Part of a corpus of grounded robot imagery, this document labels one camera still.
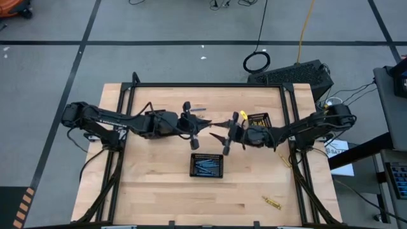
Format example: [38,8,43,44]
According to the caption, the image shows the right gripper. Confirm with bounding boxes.
[209,111,272,156]

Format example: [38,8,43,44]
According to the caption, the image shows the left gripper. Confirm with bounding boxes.
[173,101,213,151]

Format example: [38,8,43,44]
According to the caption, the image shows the black plastic slotted basket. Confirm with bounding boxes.
[247,112,273,129]
[189,153,224,179]

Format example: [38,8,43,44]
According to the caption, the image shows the black perforated computer case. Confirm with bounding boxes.
[247,59,335,103]

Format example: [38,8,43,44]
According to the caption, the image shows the white paper sheet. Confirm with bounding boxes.
[323,138,355,177]

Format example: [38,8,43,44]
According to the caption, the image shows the black desk crossbar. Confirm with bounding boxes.
[327,132,395,171]

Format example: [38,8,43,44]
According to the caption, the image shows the grey cart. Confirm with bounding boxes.
[373,65,407,152]

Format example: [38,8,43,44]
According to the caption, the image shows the backlit keyboard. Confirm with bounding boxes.
[383,161,407,200]

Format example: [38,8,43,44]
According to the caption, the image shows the black screen device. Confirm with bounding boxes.
[391,56,407,99]

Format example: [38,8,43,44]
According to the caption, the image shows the black orange striped floor mat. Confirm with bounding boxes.
[0,186,36,229]

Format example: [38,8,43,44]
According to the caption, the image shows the orange shop vacuum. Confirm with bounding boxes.
[0,0,34,19]

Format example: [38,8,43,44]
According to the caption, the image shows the black hanging cable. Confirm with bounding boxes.
[242,0,272,75]

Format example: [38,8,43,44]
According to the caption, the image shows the yellow hanging cable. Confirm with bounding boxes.
[296,0,316,64]

